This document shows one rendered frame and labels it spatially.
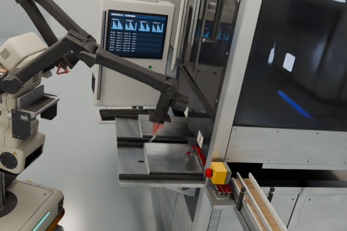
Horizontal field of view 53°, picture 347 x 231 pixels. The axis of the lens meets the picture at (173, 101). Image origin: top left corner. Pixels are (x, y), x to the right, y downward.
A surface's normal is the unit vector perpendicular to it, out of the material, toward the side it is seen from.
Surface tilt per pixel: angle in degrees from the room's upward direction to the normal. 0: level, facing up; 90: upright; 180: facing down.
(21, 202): 0
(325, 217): 90
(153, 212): 0
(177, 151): 0
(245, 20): 90
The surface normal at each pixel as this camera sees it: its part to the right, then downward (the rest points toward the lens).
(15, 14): 0.18, 0.40
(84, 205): 0.15, -0.91
